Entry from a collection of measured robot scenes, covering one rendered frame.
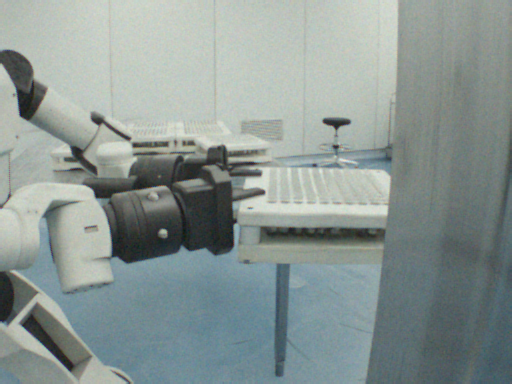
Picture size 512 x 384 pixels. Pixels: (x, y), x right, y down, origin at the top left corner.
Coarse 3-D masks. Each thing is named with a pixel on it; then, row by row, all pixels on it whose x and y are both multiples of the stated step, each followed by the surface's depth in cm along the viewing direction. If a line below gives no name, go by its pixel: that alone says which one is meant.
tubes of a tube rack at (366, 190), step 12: (324, 180) 70; (336, 180) 70; (348, 180) 68; (360, 180) 68; (288, 192) 62; (300, 192) 62; (312, 192) 62; (324, 192) 62; (336, 192) 62; (348, 192) 62; (360, 192) 62; (372, 192) 62
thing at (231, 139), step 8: (208, 136) 181; (216, 136) 181; (224, 136) 182; (232, 136) 181; (240, 136) 181; (248, 136) 181; (216, 144) 167; (232, 152) 170; (240, 152) 171; (248, 152) 172; (256, 152) 174
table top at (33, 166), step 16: (32, 144) 217; (48, 144) 217; (64, 144) 217; (16, 160) 180; (32, 160) 179; (48, 160) 179; (272, 160) 175; (16, 176) 152; (32, 176) 152; (48, 176) 152; (64, 176) 152; (80, 176) 151
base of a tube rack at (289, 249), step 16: (272, 240) 59; (288, 240) 59; (304, 240) 59; (320, 240) 59; (336, 240) 59; (352, 240) 59; (368, 240) 59; (384, 240) 59; (240, 256) 58; (256, 256) 58; (272, 256) 58; (288, 256) 58; (304, 256) 58; (320, 256) 58; (336, 256) 57; (352, 256) 57; (368, 256) 57
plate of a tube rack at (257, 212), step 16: (288, 176) 73; (384, 176) 74; (304, 192) 65; (240, 208) 58; (256, 208) 58; (272, 208) 58; (288, 208) 58; (304, 208) 58; (320, 208) 58; (336, 208) 58; (352, 208) 58; (368, 208) 58; (384, 208) 58; (240, 224) 57; (256, 224) 57; (272, 224) 57; (288, 224) 57; (304, 224) 56; (320, 224) 56; (336, 224) 56; (352, 224) 56; (368, 224) 56; (384, 224) 56
